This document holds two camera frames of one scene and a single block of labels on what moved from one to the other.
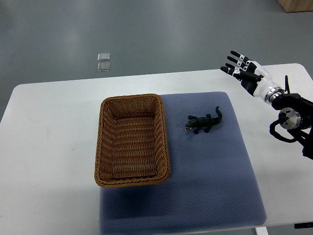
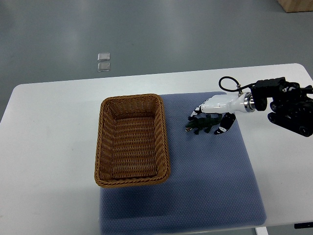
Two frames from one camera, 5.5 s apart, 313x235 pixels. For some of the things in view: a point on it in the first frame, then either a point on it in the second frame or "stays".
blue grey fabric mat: (212, 180) stays
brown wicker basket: (132, 148) stays
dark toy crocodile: (205, 122) stays
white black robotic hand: (253, 77) → (226, 105)
